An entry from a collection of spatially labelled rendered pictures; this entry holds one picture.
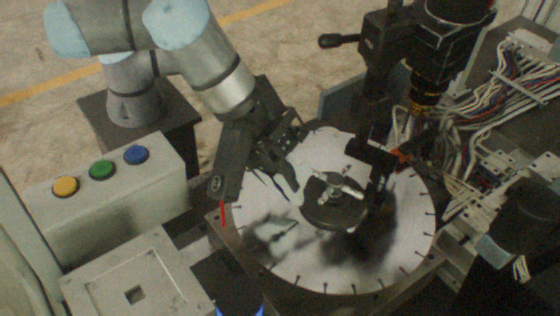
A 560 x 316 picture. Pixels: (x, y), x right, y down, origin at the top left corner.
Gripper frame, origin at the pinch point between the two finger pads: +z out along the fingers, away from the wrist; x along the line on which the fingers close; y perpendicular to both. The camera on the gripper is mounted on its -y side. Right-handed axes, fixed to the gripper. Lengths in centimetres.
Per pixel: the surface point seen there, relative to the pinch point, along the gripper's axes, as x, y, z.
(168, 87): 64, 23, -3
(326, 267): -6.7, -5.4, 6.6
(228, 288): -16.5, -19.5, -15.8
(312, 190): 1.4, 4.9, 3.2
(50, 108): 195, 21, 10
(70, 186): 34.4, -16.8, -14.8
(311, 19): 156, 167, 68
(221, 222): 17.4, -5.5, 4.4
